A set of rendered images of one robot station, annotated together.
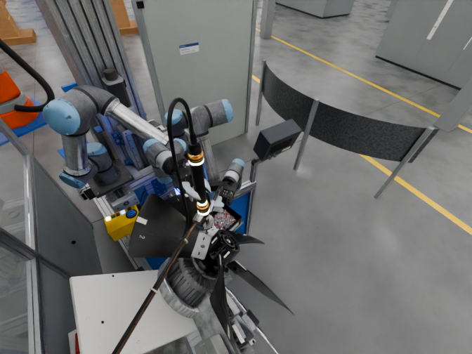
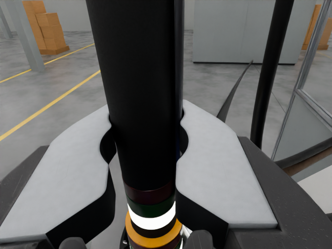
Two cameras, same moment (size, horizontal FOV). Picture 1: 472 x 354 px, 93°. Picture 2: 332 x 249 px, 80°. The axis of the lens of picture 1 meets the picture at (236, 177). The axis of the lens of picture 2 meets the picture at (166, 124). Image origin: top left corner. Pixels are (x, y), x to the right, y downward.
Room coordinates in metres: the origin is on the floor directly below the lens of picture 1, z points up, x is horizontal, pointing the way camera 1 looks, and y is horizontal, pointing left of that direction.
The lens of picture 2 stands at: (0.53, 0.19, 1.53)
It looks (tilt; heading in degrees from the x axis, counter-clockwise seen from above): 32 degrees down; 223
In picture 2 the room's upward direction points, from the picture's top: 2 degrees counter-clockwise
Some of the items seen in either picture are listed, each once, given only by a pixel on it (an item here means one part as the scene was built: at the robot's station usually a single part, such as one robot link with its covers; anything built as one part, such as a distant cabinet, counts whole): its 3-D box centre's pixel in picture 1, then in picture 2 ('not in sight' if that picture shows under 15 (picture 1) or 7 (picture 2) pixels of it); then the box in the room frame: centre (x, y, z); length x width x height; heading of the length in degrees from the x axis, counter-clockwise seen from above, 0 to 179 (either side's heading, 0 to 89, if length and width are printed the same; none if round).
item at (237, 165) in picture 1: (235, 169); not in sight; (0.87, 0.00, 1.17); 0.11 x 0.08 x 0.09; 161
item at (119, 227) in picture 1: (125, 223); not in sight; (0.60, 0.56, 1.02); 0.16 x 0.10 x 0.11; 125
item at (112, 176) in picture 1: (105, 170); not in sight; (0.90, 0.77, 1.09); 0.15 x 0.15 x 0.10
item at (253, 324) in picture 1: (251, 319); not in sight; (0.18, -0.07, 1.08); 0.07 x 0.04 x 0.06; 45
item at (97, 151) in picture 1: (95, 156); not in sight; (0.90, 0.77, 1.20); 0.13 x 0.12 x 0.14; 168
